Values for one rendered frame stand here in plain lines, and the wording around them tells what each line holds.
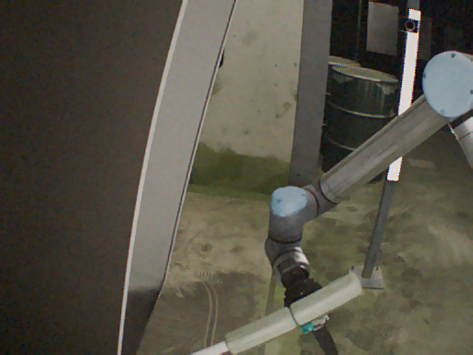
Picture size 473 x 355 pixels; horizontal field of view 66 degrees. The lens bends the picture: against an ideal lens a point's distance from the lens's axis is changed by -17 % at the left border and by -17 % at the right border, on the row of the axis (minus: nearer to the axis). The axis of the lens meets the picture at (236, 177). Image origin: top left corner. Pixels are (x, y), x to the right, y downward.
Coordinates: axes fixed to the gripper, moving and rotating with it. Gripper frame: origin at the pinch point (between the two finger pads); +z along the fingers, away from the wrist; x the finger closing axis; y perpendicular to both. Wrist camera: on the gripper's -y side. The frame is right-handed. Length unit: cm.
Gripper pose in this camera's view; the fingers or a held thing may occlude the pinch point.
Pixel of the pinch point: (314, 319)
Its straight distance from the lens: 91.7
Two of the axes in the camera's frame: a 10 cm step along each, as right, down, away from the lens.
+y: 4.4, 8.1, 4.0
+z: 1.5, 3.7, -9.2
